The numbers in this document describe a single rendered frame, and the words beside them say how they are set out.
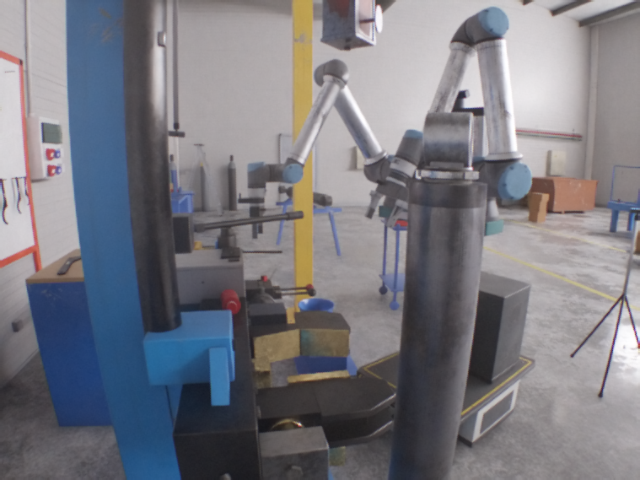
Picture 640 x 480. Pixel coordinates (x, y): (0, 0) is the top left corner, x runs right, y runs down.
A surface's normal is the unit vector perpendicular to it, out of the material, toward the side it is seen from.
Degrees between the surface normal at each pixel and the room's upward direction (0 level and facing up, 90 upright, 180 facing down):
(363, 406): 0
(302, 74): 90
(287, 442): 0
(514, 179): 95
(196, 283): 90
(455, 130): 76
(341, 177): 90
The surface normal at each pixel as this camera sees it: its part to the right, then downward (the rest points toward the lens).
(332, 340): -0.06, 0.21
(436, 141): -0.41, 0.24
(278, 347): 0.45, 0.18
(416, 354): -0.73, 0.15
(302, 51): 0.20, 0.21
